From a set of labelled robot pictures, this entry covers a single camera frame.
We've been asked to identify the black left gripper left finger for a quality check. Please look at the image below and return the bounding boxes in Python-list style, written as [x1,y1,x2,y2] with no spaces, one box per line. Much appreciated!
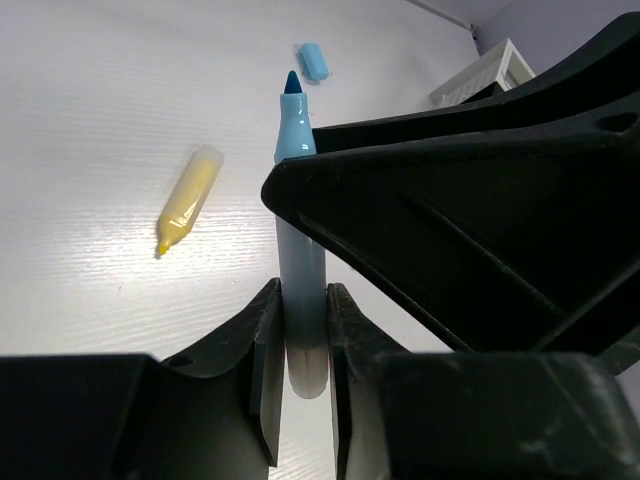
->
[1,279,283,479]

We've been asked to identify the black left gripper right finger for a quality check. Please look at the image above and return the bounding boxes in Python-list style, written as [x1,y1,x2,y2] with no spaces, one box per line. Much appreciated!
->
[327,283,639,479]

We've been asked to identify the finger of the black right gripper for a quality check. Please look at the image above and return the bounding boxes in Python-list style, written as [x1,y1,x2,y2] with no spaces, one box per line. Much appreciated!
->
[261,12,639,373]

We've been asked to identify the blue highlighter pen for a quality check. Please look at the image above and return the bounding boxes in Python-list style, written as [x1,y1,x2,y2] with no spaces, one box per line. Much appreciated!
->
[274,71,328,399]

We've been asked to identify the white organizer container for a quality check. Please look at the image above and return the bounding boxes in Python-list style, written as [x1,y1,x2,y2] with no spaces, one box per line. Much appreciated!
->
[429,39,536,108]

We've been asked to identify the yellow highlighter pen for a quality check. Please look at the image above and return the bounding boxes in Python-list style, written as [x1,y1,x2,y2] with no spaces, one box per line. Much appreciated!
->
[155,145,224,258]

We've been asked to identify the blue highlighter cap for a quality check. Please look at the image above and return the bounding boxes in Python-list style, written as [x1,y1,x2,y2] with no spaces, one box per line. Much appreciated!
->
[295,42,330,82]

